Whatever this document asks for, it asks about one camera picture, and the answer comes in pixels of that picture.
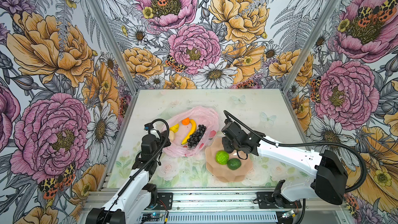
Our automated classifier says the green fake lime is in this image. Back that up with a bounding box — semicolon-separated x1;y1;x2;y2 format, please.
216;150;230;165

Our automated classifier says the beige fake potato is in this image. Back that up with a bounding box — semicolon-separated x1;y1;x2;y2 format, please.
169;131;175;142

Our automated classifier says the dark green fake fruit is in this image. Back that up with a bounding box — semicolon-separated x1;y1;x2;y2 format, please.
227;158;241;171

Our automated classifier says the yellow fake lemon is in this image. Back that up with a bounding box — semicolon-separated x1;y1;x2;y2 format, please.
170;123;179;133

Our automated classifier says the pink scalloped bowl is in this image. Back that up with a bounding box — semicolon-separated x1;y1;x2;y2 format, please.
205;138;253;183

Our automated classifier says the pink plastic bag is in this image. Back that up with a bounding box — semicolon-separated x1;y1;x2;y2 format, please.
163;106;219;158

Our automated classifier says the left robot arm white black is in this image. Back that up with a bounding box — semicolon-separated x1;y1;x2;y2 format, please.
85;119;171;224

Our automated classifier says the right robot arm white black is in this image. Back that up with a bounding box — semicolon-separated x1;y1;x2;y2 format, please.
221;121;348;207

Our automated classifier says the dark fake grape bunch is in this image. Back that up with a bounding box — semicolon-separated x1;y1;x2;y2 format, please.
188;124;207;149

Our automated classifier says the yellow fake banana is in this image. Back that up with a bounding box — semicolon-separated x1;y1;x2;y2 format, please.
181;119;197;145

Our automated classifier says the orange fake fruit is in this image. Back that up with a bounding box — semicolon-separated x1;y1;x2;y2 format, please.
181;118;190;125

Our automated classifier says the left circuit board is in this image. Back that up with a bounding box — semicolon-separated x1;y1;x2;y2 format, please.
141;213;163;223

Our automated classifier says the circuit board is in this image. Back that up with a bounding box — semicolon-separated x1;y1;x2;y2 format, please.
281;210;296;218
141;213;163;223

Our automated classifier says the right circuit board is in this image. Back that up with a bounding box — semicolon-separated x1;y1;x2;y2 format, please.
281;210;296;218

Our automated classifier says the left black corrugated cable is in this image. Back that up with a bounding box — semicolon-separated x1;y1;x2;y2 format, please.
99;118;171;224

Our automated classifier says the black corrugated cable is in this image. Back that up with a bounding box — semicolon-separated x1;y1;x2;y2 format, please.
223;110;368;193
99;118;171;224

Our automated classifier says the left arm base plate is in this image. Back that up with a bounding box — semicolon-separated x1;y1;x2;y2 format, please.
146;192;174;211

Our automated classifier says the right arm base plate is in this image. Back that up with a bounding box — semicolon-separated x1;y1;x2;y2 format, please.
253;191;302;209

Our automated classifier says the right black corrugated cable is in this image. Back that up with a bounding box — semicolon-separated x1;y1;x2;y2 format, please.
223;110;368;193

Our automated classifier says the white vented cable duct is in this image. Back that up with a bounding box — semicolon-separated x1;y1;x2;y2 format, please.
166;212;278;224

